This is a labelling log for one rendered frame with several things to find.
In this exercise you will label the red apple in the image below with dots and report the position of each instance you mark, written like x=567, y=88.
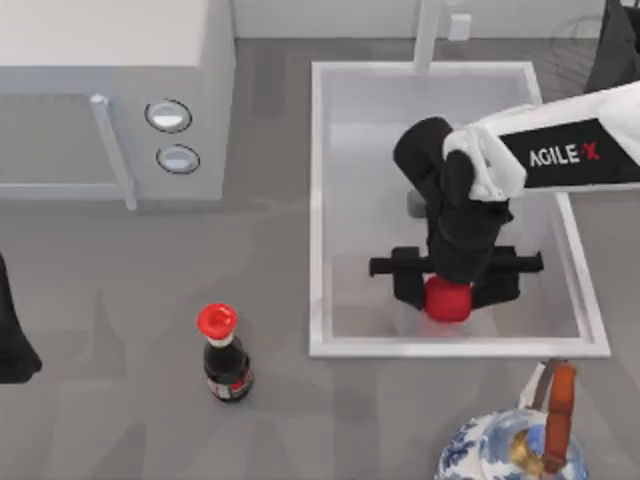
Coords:
x=447, y=302

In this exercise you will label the white sink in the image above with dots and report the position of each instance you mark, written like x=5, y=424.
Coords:
x=350, y=210

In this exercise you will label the blue and white teapot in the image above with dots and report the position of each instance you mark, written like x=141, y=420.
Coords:
x=480, y=450

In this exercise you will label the dark bottle with red cap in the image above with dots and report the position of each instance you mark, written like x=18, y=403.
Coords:
x=227, y=362

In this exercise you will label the tall white tap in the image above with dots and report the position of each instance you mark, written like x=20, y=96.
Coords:
x=426, y=35

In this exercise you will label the small microwave knob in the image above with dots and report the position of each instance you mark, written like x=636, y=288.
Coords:
x=178, y=159

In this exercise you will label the pale microwave oven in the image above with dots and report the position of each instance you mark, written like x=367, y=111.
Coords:
x=210, y=75

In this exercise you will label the large microwave knob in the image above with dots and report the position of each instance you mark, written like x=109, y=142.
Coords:
x=168, y=116

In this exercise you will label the microwave oven door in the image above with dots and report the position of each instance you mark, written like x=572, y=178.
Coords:
x=50, y=145

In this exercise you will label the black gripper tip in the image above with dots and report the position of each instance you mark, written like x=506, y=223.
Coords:
x=12, y=340

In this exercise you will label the white wall socket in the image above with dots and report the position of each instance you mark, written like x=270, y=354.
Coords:
x=459, y=27

